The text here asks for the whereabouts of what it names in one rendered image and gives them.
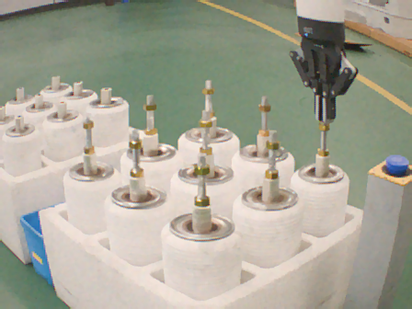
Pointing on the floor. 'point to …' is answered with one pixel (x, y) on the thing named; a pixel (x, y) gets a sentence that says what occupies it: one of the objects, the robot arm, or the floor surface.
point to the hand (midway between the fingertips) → (325, 108)
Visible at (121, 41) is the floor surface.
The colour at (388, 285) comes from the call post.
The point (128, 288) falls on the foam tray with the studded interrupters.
